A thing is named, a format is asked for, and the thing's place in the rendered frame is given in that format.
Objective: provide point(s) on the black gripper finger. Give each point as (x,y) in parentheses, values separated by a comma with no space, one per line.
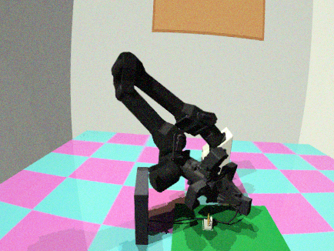
(228,184)
(219,194)

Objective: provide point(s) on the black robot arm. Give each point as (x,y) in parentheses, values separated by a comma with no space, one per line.
(128,72)

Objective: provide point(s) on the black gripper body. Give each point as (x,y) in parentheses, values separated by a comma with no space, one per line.
(199,185)

